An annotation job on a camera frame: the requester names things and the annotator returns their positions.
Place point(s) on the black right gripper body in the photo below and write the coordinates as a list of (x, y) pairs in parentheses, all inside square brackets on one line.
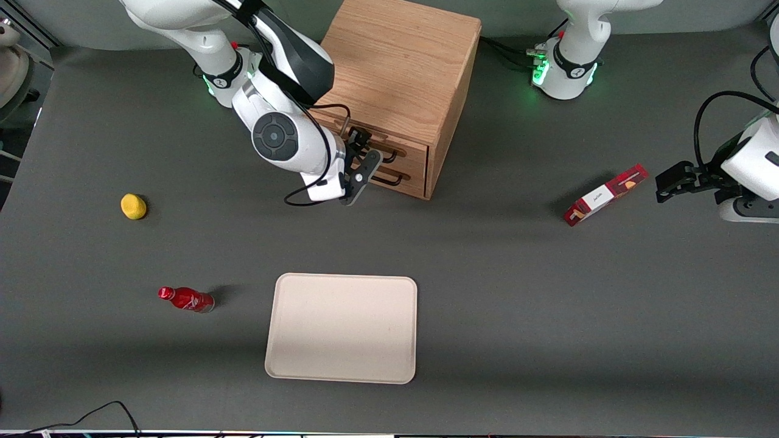
[(358, 143)]

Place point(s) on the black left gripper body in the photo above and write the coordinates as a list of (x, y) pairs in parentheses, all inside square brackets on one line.
[(706, 178)]

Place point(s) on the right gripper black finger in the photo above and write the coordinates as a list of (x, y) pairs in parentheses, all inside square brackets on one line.
[(365, 135), (360, 177)]

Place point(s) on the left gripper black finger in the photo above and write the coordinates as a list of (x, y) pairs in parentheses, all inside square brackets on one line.
[(675, 191), (681, 173)]

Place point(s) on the wooden drawer with notched front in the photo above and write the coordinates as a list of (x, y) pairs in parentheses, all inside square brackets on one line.
[(411, 157)]

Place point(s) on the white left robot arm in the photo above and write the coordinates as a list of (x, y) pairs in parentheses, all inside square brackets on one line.
[(572, 73)]

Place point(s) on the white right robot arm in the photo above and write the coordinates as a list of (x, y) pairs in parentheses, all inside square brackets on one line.
[(274, 137)]

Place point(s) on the wooden drawer with plain front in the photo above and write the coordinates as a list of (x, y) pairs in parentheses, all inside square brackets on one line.
[(414, 185)]

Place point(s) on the wooden drawer cabinet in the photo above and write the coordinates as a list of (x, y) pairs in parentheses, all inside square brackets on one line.
[(401, 61)]

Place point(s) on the red and white carton box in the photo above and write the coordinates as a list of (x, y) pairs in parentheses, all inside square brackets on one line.
[(602, 198)]

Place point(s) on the beige rectangular tray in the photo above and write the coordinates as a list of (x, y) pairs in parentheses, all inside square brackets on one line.
[(341, 328)]

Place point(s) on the red bottle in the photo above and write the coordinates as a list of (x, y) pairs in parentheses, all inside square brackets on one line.
[(185, 299)]

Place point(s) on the yellow lemon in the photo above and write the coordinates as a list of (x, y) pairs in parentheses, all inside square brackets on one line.
[(133, 206)]

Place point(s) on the beige round background device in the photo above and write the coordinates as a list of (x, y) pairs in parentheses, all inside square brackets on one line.
[(12, 67)]

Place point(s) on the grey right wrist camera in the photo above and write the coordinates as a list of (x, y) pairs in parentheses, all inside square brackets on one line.
[(322, 187)]

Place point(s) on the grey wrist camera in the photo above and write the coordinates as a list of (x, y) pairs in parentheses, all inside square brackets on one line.
[(748, 213), (322, 187)]

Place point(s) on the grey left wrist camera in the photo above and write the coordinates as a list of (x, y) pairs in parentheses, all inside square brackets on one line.
[(748, 213)]

